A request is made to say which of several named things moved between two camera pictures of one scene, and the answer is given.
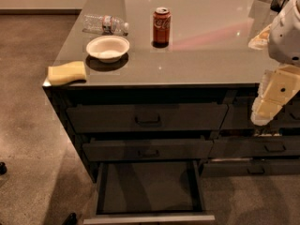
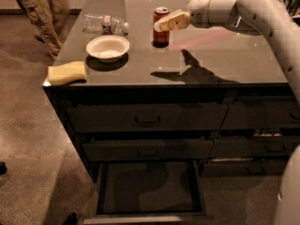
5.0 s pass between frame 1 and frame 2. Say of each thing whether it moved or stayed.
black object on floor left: stayed
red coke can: stayed
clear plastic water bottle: stayed
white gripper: moved
